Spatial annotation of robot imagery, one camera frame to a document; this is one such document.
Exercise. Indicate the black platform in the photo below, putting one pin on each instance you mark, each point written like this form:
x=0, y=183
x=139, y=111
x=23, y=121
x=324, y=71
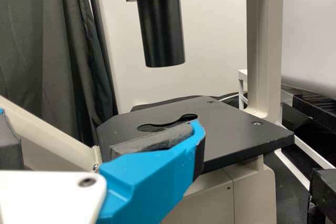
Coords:
x=325, y=195
x=315, y=104

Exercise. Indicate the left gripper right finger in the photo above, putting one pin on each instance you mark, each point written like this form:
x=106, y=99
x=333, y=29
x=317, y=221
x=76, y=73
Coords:
x=149, y=179

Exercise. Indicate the white frame stand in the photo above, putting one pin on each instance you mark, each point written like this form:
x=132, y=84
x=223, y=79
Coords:
x=242, y=82

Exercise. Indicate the cream microscope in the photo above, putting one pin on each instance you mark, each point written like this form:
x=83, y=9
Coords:
x=231, y=132

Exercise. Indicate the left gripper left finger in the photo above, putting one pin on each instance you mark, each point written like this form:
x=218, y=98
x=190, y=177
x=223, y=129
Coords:
x=9, y=145

